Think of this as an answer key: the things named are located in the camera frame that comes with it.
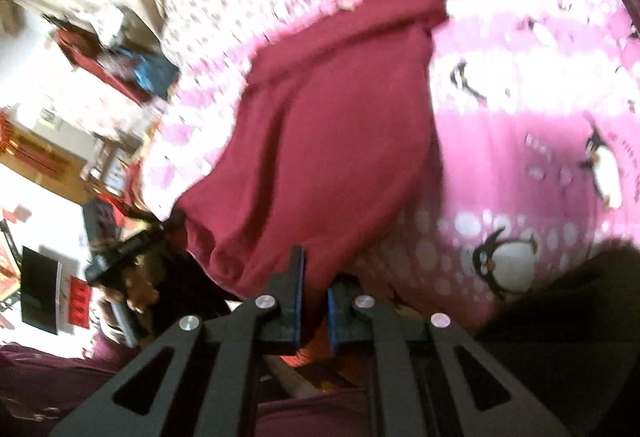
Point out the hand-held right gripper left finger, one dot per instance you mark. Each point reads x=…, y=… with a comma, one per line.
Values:
x=298, y=307

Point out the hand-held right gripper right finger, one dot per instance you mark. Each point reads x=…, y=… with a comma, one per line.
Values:
x=331, y=322

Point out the dark red sweater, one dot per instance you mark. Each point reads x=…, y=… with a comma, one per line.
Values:
x=325, y=142

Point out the black screen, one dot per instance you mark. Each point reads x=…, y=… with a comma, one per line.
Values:
x=40, y=289

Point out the person's maroon clothing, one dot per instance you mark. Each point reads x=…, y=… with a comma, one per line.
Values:
x=45, y=382

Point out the red cabinet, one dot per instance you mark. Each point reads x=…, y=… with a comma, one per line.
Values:
x=95, y=62

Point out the dark cloth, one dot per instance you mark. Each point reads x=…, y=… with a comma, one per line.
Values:
x=565, y=317

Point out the pink penguin print blanket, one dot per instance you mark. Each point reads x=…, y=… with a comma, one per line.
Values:
x=525, y=127

